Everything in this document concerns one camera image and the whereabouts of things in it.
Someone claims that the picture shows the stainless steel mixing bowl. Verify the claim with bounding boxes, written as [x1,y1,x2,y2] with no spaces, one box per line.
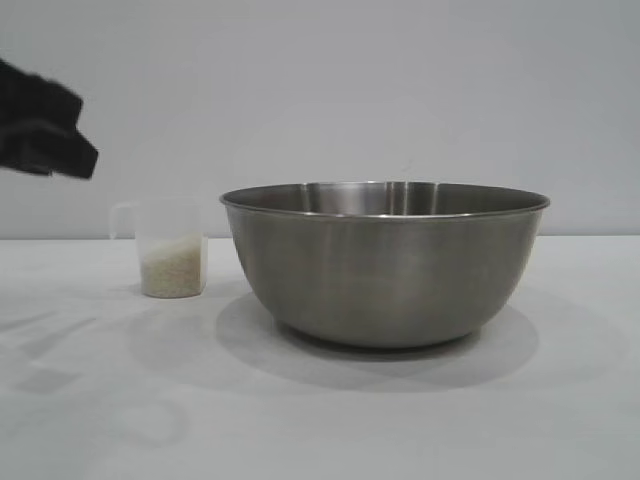
[218,180,552,351]

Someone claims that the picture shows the clear plastic measuring cup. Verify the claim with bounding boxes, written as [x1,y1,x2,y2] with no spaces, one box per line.
[109,195,210,300]

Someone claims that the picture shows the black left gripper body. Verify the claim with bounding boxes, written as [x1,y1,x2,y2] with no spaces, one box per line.
[0,56,100,180]

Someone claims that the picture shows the white rice grains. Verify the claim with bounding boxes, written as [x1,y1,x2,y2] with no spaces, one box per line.
[140,230,209,299]

